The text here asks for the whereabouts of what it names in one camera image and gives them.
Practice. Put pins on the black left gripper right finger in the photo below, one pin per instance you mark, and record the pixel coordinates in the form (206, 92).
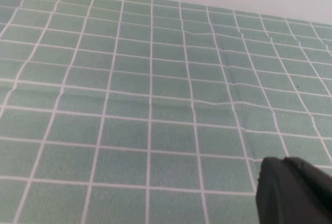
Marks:
(316, 195)

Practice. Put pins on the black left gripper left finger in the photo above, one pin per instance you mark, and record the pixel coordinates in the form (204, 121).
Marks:
(275, 195)

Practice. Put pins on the green white-grid tablecloth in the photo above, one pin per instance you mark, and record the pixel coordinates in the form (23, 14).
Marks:
(129, 104)

